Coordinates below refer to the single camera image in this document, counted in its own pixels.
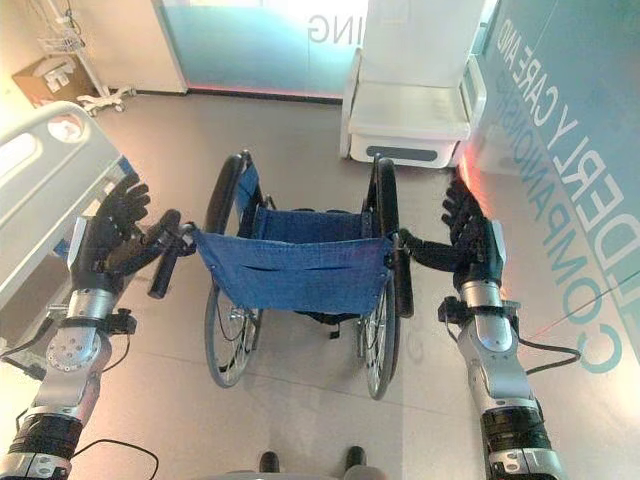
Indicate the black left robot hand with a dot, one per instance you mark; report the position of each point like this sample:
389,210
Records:
107,226

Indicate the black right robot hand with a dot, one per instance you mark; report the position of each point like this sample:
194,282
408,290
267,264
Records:
475,235

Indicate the blue seat wheelchair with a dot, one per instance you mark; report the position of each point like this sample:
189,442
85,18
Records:
300,265

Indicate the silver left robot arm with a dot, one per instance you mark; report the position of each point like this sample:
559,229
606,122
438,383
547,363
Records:
65,360

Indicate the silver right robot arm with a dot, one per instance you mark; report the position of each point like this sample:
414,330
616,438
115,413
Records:
500,370

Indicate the white hospital bed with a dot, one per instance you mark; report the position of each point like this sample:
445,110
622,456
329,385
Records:
45,200

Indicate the white rolling stand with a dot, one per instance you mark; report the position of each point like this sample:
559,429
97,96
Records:
100,85

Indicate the white medical chair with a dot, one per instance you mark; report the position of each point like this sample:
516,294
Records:
410,95

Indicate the brown cardboard box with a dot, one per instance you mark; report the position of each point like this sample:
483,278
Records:
52,80

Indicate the white partition panel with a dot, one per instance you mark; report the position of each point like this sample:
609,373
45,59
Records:
170,45

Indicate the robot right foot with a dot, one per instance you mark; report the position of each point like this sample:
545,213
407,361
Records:
355,456

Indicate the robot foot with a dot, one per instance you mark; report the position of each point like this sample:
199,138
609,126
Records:
269,460
355,456

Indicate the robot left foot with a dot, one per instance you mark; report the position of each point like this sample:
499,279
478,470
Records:
269,460

